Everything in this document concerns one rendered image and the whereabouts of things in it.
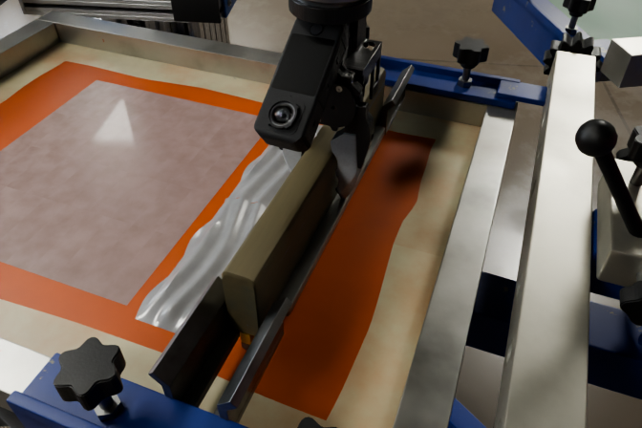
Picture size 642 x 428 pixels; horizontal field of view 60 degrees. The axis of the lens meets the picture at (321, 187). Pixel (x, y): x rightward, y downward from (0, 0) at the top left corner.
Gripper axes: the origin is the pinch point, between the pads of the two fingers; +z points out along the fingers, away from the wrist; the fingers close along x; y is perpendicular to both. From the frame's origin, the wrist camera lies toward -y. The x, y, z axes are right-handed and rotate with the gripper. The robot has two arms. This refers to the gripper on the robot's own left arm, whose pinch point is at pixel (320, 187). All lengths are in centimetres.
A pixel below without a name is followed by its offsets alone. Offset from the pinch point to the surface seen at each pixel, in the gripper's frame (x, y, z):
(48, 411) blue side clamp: 9.3, -29.9, -0.3
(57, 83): 48, 14, 6
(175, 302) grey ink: 8.7, -15.6, 4.5
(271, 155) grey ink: 10.0, 8.8, 4.9
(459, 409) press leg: -24, 36, 96
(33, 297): 22.3, -19.6, 5.3
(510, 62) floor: -14, 235, 101
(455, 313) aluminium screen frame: -16.2, -9.6, 1.7
